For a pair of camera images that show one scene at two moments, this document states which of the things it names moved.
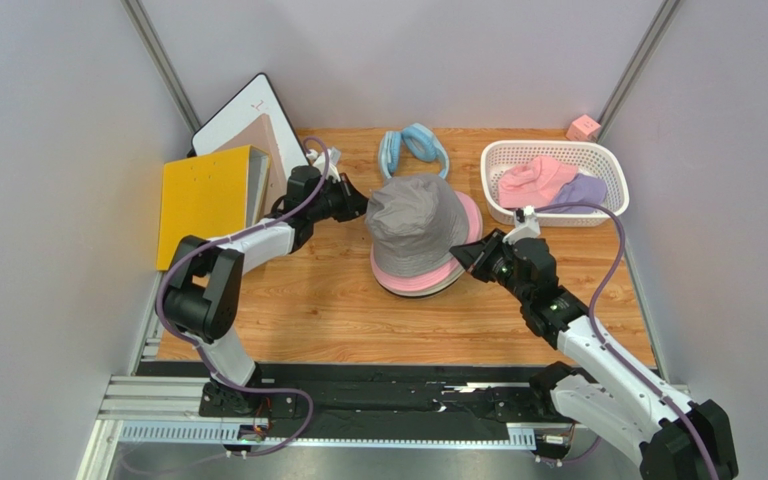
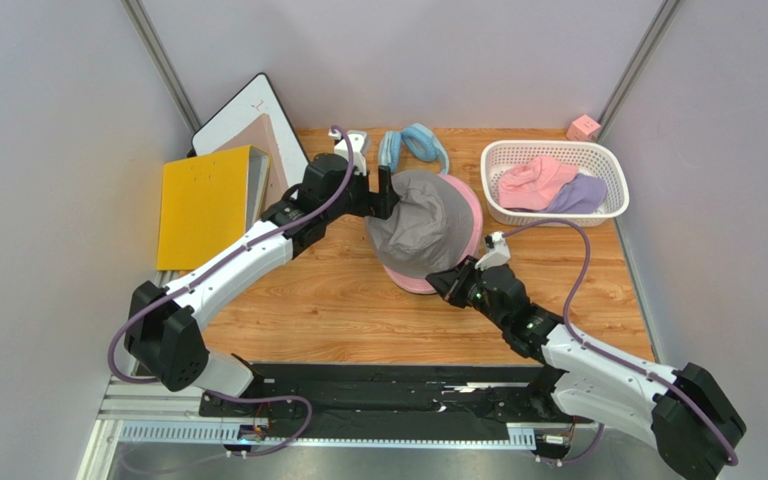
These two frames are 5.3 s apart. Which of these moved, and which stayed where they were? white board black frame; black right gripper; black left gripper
Moved: black left gripper; black right gripper
Stayed: white board black frame
